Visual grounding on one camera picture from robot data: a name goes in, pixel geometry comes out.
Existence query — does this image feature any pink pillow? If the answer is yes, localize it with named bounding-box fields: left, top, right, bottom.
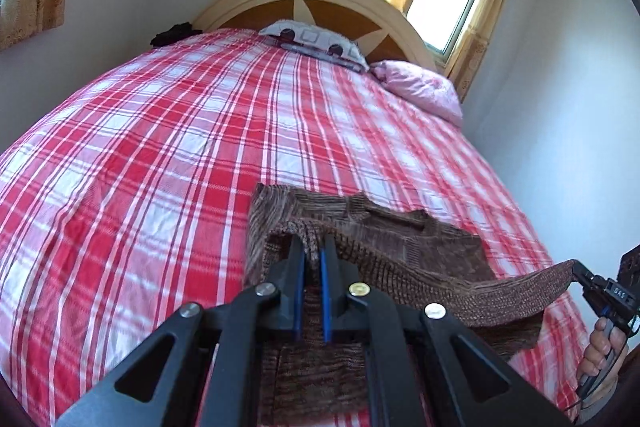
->
left=370, top=60, right=463, bottom=128

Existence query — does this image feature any cream wooden headboard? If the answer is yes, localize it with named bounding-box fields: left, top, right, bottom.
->
left=193, top=0, right=436, bottom=70

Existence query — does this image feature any white patterned pillow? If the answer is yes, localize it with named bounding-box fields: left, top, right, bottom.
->
left=258, top=20, right=369, bottom=72

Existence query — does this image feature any yellow curtain far right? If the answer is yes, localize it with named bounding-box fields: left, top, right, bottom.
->
left=445, top=0, right=506, bottom=102

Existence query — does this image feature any right hand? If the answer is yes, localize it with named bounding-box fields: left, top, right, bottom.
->
left=577, top=317, right=628, bottom=387

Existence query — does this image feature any brown knit sweater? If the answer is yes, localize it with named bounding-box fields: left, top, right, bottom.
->
left=243, top=184, right=573, bottom=426

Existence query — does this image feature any red plaid bed sheet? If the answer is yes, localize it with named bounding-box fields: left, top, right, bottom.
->
left=0, top=27, right=591, bottom=427

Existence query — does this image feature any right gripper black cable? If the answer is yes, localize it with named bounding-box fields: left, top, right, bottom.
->
left=562, top=321, right=629, bottom=417

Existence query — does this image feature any black object beside bed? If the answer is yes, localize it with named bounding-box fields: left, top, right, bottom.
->
left=150, top=22, right=203, bottom=48

